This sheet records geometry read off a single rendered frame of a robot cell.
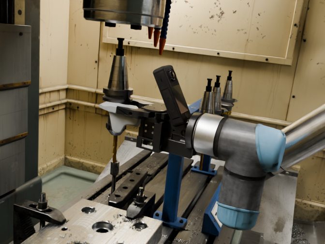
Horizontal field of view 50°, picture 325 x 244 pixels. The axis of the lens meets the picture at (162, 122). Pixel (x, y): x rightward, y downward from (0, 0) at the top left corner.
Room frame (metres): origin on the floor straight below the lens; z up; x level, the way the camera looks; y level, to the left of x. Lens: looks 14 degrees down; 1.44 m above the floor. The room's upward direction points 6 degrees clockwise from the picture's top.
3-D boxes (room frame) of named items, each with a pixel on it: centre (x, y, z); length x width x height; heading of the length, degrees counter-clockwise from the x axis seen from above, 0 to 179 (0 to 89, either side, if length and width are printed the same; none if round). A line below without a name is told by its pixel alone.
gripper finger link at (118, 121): (0.68, 0.09, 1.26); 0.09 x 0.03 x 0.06; 77
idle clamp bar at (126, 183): (1.02, 0.09, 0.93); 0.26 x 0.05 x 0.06; 166
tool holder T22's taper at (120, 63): (0.72, 0.10, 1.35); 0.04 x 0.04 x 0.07
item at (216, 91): (1.07, -0.15, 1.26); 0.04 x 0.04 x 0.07
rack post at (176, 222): (0.93, -0.05, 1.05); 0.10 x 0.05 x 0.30; 71
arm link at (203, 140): (0.63, -0.09, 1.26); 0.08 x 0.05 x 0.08; 153
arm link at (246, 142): (0.59, -0.16, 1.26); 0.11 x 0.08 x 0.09; 63
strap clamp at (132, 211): (0.83, 0.03, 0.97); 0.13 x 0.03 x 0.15; 161
